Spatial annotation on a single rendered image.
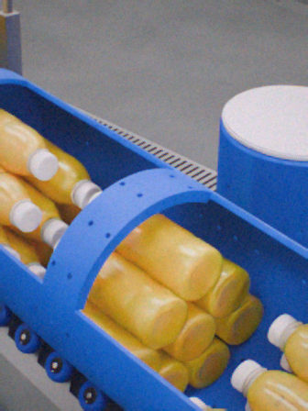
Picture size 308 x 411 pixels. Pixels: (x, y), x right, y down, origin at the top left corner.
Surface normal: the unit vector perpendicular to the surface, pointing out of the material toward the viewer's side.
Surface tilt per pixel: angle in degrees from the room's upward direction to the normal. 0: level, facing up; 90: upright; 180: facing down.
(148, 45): 0
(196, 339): 89
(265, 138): 0
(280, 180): 90
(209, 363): 92
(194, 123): 0
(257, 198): 90
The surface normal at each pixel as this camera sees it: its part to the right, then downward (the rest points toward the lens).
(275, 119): 0.02, -0.83
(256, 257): -0.76, 0.44
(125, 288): -0.33, -0.58
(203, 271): 0.63, 0.44
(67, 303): -0.72, 0.07
